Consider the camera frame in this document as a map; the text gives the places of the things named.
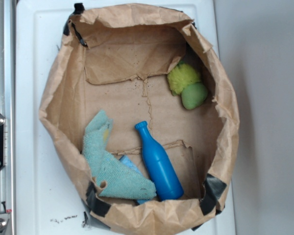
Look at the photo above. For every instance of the yellow-green fuzzy plush toy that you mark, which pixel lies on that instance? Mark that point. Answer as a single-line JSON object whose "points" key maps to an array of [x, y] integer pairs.
{"points": [[185, 81]]}

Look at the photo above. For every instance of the light teal terry cloth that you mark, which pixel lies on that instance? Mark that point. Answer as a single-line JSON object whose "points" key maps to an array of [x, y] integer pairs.
{"points": [[121, 181]]}

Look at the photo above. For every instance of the aluminium frame rail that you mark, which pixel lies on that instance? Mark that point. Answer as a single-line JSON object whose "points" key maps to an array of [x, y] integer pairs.
{"points": [[7, 101]]}

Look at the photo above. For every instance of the blue sponge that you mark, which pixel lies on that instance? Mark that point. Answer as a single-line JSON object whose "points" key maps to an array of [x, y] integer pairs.
{"points": [[127, 162]]}

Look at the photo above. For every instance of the blue plastic bottle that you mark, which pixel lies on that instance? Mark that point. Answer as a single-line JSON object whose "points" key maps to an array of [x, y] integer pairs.
{"points": [[158, 165]]}

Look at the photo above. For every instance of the brown paper bag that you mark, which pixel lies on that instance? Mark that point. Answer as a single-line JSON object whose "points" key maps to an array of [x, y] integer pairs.
{"points": [[141, 62]]}

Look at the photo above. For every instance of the white plastic tray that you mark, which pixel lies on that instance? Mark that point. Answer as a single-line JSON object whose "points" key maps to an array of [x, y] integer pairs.
{"points": [[47, 202]]}

